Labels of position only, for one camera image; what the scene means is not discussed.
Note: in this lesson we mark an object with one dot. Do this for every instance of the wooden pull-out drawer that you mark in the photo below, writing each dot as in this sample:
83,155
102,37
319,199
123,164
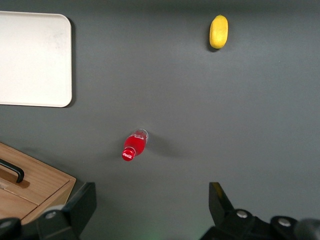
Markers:
12,205

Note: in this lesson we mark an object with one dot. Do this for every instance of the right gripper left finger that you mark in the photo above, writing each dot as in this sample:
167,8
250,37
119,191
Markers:
75,212

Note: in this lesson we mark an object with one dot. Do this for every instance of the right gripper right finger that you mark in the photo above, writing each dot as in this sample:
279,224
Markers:
225,225

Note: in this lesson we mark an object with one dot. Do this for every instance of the red Coca-Cola bottle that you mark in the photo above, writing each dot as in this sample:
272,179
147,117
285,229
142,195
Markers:
135,145

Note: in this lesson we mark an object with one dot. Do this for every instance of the wooden drawer below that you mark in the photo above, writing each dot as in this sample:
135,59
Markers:
45,178

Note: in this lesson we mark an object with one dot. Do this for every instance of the wooden drawer cabinet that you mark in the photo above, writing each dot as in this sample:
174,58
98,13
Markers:
55,200

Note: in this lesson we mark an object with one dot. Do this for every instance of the beige plastic tray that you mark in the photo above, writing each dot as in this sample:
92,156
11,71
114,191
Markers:
32,60

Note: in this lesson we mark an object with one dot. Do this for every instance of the yellow lemon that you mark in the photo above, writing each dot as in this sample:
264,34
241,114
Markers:
218,31

